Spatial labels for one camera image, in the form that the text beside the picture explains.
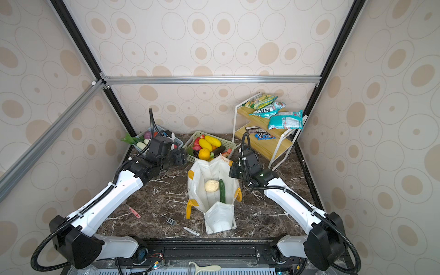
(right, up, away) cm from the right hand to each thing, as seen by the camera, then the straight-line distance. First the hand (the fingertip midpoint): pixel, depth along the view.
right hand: (232, 167), depth 81 cm
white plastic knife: (-19, -30, -2) cm, 35 cm away
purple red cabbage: (-53, +18, +28) cm, 63 cm away
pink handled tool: (-49, -23, +3) cm, 54 cm away
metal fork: (-29, -27, +2) cm, 40 cm away
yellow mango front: (-16, +12, +24) cm, 31 cm away
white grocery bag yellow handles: (-6, -22, -4) cm, 23 cm away
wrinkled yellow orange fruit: (-15, +6, +15) cm, 22 cm away
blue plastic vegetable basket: (-47, +22, +32) cm, 61 cm away
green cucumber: (-5, -13, +8) cm, 16 cm away
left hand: (-21, +8, -5) cm, 23 cm away
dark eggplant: (-7, +8, +26) cm, 28 cm away
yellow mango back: (-11, +14, +25) cm, 31 cm away
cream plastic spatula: (-11, -41, -11) cm, 43 cm away
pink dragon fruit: (-20, +11, +25) cm, 34 cm away
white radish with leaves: (-57, +14, +26) cm, 64 cm away
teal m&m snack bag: (+16, +25, -3) cm, 30 cm away
